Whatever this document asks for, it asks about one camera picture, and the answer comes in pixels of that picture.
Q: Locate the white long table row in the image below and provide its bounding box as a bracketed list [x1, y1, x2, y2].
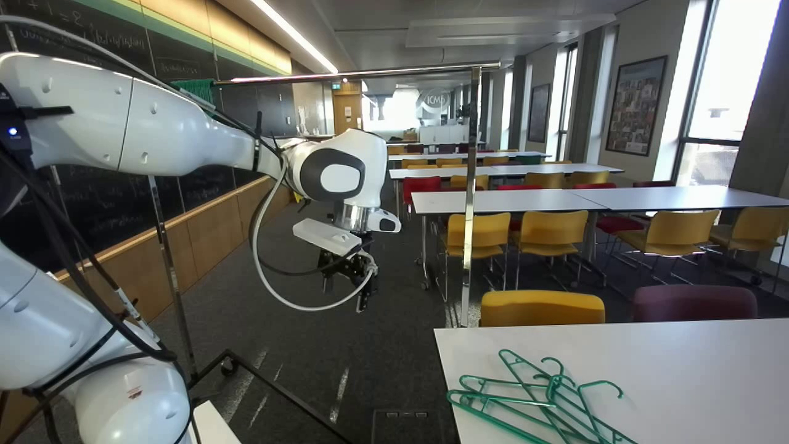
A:
[409, 186, 789, 287]

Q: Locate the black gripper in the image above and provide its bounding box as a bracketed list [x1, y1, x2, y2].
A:
[319, 249, 378, 313]

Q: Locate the framed wall picture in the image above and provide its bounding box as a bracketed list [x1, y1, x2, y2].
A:
[606, 56, 669, 156]

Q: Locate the green hangers pile on table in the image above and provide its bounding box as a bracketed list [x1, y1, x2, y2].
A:
[446, 348, 637, 444]

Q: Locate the white front table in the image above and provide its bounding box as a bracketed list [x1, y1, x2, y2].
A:
[433, 318, 789, 444]

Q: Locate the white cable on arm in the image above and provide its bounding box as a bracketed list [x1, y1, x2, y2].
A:
[248, 167, 380, 316]

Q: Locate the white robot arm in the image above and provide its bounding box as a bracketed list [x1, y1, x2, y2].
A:
[0, 51, 401, 444]

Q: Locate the maroon chair near table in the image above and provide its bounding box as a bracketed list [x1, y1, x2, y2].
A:
[630, 283, 757, 321]

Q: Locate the yellow chair near table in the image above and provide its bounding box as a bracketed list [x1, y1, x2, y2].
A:
[479, 288, 606, 326]

